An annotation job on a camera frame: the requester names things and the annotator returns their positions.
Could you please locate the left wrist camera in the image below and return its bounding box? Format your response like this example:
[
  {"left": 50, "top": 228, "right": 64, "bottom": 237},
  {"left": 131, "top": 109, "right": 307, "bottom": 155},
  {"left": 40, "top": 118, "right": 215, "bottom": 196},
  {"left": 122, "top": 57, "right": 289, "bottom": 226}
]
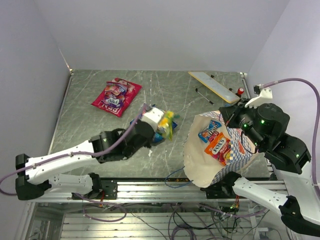
[{"left": 140, "top": 106, "right": 165, "bottom": 131}]

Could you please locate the small whiteboard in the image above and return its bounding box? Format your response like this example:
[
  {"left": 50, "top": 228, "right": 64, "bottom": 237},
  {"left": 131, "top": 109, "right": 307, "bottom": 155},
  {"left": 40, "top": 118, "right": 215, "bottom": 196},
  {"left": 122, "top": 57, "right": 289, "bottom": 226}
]
[{"left": 188, "top": 71, "right": 240, "bottom": 104}]

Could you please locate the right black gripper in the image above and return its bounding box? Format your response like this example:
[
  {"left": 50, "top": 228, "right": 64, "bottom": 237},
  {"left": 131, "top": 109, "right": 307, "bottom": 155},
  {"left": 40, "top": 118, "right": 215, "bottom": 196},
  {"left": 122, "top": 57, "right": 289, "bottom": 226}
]
[{"left": 219, "top": 96, "right": 266, "bottom": 149}]

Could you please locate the yellow green candy wrapper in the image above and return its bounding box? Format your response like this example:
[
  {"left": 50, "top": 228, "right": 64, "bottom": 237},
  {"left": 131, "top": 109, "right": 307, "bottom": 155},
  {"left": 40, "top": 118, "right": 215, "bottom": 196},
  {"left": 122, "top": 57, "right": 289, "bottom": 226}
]
[{"left": 157, "top": 110, "right": 180, "bottom": 141}]

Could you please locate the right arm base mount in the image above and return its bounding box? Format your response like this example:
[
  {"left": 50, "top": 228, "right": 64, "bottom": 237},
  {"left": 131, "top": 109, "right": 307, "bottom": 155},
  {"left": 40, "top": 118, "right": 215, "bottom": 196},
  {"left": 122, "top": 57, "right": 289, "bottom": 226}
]
[{"left": 202, "top": 182, "right": 236, "bottom": 199}]

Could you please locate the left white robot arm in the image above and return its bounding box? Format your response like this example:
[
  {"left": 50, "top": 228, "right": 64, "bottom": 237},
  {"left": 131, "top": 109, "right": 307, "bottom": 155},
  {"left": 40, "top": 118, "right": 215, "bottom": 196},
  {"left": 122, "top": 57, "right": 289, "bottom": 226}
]
[{"left": 15, "top": 119, "right": 157, "bottom": 201}]

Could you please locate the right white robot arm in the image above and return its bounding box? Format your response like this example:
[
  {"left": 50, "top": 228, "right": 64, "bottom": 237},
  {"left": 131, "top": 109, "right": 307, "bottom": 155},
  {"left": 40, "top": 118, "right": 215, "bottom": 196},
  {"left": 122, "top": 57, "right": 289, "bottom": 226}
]
[{"left": 219, "top": 102, "right": 320, "bottom": 237}]

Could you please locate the blue snack bag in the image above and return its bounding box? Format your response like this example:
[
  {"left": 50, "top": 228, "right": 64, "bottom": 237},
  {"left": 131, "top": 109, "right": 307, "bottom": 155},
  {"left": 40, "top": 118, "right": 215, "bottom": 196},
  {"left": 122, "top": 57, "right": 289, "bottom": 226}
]
[{"left": 132, "top": 114, "right": 180, "bottom": 145}]

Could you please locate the blue checkered paper bag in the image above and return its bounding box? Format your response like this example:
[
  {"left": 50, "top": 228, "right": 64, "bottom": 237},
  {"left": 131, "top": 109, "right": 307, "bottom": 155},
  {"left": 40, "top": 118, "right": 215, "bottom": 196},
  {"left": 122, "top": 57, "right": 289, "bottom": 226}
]
[{"left": 182, "top": 111, "right": 258, "bottom": 188}]

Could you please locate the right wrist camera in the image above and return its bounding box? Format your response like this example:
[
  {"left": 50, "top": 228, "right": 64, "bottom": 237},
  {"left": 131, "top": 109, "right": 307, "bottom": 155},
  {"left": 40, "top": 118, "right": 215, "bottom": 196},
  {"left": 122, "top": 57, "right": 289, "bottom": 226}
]
[{"left": 244, "top": 84, "right": 273, "bottom": 109}]

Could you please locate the M&M's candy bag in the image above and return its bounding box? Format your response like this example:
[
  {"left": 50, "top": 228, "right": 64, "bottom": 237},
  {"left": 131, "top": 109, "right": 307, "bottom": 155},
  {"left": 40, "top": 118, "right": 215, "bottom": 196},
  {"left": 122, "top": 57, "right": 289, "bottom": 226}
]
[{"left": 198, "top": 120, "right": 222, "bottom": 143}]

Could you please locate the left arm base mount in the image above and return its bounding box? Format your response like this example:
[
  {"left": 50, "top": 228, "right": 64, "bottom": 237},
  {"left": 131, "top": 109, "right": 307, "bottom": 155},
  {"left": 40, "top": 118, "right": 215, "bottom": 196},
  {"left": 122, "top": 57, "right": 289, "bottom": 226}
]
[{"left": 81, "top": 179, "right": 118, "bottom": 200}]

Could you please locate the orange Fox's candy bag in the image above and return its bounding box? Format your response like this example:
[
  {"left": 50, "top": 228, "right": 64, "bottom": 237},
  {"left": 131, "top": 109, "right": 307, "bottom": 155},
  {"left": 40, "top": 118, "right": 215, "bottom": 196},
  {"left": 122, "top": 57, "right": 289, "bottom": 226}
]
[{"left": 204, "top": 132, "right": 232, "bottom": 166}]

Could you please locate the red snack bag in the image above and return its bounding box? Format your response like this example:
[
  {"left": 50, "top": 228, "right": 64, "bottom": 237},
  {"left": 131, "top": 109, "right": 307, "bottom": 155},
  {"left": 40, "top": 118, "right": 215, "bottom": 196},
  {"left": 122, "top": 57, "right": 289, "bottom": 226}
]
[{"left": 91, "top": 77, "right": 142, "bottom": 118}]

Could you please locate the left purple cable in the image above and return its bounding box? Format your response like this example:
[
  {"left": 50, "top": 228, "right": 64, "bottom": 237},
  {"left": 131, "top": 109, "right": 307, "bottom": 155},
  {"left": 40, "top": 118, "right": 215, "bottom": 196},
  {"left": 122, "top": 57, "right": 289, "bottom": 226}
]
[{"left": 0, "top": 103, "right": 151, "bottom": 222}]

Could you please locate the aluminium frame rail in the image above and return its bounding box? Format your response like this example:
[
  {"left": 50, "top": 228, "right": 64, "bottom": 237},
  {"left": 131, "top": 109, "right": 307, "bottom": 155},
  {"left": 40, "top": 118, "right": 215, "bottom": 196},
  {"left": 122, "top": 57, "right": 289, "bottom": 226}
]
[{"left": 27, "top": 181, "right": 287, "bottom": 203}]

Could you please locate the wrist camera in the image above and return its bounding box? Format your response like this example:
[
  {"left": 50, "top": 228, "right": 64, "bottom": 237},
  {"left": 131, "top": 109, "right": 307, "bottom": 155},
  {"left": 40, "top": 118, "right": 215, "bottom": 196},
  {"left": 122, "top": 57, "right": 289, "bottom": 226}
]
[
  {"left": 244, "top": 84, "right": 273, "bottom": 109},
  {"left": 140, "top": 106, "right": 165, "bottom": 131}
]

